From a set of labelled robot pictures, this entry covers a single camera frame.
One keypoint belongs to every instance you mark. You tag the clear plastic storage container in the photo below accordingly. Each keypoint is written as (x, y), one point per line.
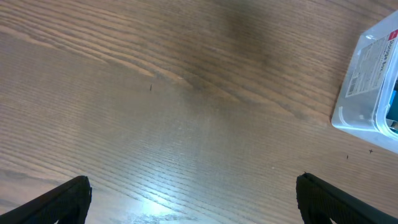
(363, 103)

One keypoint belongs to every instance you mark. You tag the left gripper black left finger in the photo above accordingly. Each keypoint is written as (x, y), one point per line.
(67, 203)

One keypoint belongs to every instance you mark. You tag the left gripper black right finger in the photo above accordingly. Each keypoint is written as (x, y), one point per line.
(321, 202)

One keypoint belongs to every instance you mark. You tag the blue white screwdriver set box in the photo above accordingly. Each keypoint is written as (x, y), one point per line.
(392, 113)

